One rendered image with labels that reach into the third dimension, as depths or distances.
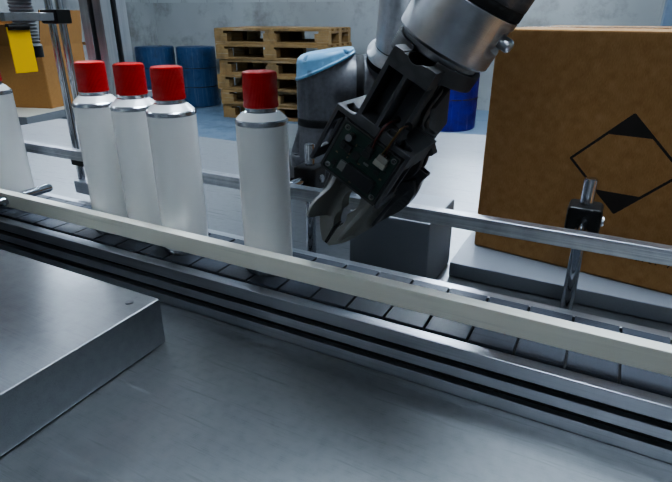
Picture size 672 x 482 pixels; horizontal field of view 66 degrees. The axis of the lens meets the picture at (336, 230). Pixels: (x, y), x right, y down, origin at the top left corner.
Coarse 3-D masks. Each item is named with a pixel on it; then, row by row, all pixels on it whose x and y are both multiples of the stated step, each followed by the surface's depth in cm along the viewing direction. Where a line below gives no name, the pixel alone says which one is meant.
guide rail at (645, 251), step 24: (48, 144) 75; (312, 192) 55; (408, 216) 51; (432, 216) 50; (456, 216) 49; (480, 216) 48; (528, 240) 46; (552, 240) 45; (576, 240) 44; (600, 240) 43; (624, 240) 43
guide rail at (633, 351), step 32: (0, 192) 70; (96, 224) 62; (128, 224) 59; (224, 256) 54; (256, 256) 52; (288, 256) 51; (352, 288) 48; (384, 288) 46; (416, 288) 45; (480, 320) 43; (512, 320) 41; (544, 320) 40; (576, 352) 40; (608, 352) 39; (640, 352) 37
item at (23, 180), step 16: (0, 80) 70; (0, 96) 69; (0, 112) 69; (16, 112) 72; (0, 128) 70; (16, 128) 72; (0, 144) 70; (16, 144) 72; (0, 160) 71; (16, 160) 72; (0, 176) 72; (16, 176) 73
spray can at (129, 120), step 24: (120, 72) 56; (144, 72) 58; (120, 96) 57; (144, 96) 58; (120, 120) 57; (144, 120) 58; (120, 144) 59; (144, 144) 59; (120, 168) 60; (144, 168) 59; (144, 192) 60; (144, 216) 61
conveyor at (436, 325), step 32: (32, 224) 69; (64, 224) 68; (160, 256) 59; (192, 256) 59; (288, 288) 52; (320, 288) 52; (448, 288) 52; (416, 320) 47; (448, 320) 47; (576, 320) 47; (512, 352) 42; (544, 352) 42; (640, 384) 39
